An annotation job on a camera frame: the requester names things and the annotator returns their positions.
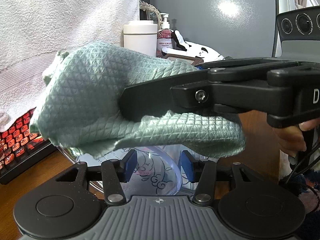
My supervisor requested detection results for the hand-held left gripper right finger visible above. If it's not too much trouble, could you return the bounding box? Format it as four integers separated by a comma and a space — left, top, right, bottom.
180, 149, 265, 204

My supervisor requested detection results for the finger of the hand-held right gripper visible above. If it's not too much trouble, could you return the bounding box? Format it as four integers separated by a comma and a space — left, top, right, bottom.
118, 69, 300, 123
197, 57, 300, 72

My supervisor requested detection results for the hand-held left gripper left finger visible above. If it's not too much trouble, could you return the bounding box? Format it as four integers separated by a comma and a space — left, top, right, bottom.
55, 149, 138, 205

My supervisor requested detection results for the clear plastic measuring cup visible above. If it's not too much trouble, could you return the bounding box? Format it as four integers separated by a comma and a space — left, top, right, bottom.
59, 144, 218, 198

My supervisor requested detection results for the green cleaning cloth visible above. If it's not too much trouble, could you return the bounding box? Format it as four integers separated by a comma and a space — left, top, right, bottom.
29, 42, 247, 159

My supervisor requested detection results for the person's right hand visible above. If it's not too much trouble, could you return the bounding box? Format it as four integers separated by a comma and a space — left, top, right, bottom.
272, 118, 320, 158

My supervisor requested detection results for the white pump bottle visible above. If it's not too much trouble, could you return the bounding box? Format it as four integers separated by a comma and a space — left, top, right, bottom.
156, 13, 174, 58

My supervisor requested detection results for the white humidifier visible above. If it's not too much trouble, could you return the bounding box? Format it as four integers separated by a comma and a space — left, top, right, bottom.
123, 20, 158, 58

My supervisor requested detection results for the wicker basket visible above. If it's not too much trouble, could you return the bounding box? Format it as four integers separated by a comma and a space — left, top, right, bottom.
139, 0, 160, 30

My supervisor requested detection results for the blue fuzzy clothing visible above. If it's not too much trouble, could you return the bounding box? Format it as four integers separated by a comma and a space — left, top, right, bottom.
277, 152, 320, 215

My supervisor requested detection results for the black keyboard with red keys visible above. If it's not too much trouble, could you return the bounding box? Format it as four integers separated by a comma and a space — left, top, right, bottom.
0, 107, 58, 185

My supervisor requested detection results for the white towel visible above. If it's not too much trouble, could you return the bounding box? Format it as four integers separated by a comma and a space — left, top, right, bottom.
0, 0, 140, 133

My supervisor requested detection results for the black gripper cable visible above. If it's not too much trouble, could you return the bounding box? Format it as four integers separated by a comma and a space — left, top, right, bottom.
285, 127, 320, 185

